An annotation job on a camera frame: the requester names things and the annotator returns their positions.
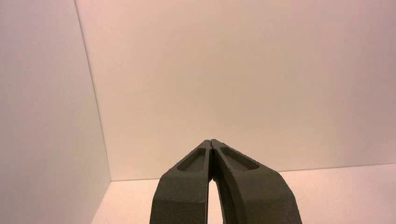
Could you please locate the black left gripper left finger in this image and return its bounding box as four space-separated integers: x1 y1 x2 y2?
149 139 213 224

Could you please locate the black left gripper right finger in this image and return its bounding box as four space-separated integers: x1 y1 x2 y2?
210 139 303 224

